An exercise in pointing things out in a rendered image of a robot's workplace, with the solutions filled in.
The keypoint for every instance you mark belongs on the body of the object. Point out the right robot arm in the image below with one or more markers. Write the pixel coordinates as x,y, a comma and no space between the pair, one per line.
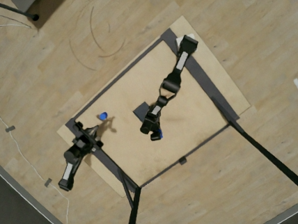
172,83

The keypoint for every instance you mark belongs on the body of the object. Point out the blue cylinder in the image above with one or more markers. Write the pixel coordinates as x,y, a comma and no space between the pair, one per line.
103,115

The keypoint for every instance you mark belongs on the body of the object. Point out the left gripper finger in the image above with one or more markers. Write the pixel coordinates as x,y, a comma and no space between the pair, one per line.
92,136
88,130

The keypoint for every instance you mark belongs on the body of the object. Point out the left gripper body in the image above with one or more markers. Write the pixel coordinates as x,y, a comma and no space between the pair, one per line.
78,127

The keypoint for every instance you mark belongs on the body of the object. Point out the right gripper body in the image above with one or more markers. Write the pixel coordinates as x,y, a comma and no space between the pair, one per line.
156,135

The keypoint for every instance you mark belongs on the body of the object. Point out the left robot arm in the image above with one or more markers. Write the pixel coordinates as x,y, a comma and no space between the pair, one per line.
73,161

